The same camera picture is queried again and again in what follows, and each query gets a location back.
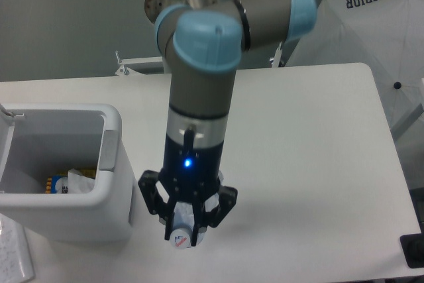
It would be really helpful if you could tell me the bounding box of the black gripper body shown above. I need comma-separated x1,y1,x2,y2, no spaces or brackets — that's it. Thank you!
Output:
159,137,223,203

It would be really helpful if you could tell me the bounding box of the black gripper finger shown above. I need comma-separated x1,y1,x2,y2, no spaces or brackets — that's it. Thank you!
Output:
191,186,238,247
138,170,178,241

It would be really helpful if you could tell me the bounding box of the clear crushed plastic bottle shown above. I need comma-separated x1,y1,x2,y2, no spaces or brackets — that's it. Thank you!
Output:
168,170,227,250

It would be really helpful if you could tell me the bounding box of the clear plastic bag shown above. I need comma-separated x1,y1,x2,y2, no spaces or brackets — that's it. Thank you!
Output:
67,169,95,194

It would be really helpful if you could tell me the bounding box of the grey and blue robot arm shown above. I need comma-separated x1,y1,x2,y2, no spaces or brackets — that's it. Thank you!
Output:
138,0,317,249

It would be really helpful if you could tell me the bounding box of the white plastic trash can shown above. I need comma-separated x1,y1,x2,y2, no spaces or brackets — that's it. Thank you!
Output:
1,103,135,242

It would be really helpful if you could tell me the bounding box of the yellow blue snack package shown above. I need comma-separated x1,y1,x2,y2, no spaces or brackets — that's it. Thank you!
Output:
45,169,96,194

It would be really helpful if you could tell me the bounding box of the white notepad with writing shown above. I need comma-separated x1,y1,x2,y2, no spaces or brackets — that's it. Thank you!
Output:
1,215,34,282

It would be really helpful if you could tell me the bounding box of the black device at edge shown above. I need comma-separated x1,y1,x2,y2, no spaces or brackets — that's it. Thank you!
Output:
400,233,423,268

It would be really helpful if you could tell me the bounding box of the white umbrella with lettering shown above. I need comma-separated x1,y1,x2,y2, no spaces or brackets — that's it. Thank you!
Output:
285,0,424,141

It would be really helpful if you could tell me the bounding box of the white metal base bracket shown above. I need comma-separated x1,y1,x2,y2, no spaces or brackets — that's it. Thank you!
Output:
113,42,287,77

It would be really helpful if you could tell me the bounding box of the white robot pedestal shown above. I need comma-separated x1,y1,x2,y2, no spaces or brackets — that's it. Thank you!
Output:
144,0,219,74

